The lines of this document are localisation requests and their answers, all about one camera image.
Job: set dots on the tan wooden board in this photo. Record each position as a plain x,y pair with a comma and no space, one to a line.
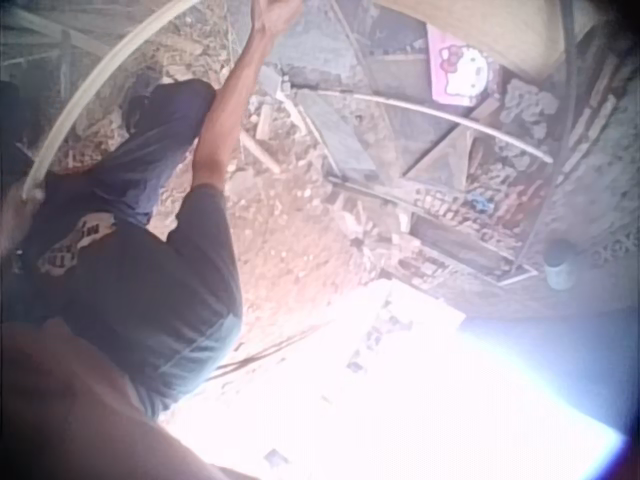
480,30

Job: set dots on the white curved plastic pipe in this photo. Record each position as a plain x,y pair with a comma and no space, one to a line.
90,82

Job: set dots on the person's right hand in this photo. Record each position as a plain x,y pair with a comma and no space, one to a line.
275,15

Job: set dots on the white concrete slab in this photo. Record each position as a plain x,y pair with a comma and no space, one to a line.
380,400

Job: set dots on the white plastic container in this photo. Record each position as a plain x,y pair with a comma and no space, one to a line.
560,267

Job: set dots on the person's left hand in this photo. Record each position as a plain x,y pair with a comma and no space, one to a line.
17,220

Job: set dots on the person's legs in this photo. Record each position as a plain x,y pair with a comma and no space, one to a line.
150,150

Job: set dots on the person's right fingers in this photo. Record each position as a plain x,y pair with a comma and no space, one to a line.
285,4

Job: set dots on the short wooden stick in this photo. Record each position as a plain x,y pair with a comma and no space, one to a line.
260,152
265,120

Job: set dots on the pink cat picture board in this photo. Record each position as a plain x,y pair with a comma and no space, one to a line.
457,67

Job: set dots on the thin long white pipe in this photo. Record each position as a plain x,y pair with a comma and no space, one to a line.
440,116

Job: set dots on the grey stone slab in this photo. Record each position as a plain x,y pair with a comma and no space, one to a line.
332,135

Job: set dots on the pile of red bricks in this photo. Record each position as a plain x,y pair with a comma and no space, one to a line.
452,207

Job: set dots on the blue crumpled scrap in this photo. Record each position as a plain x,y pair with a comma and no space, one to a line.
481,204

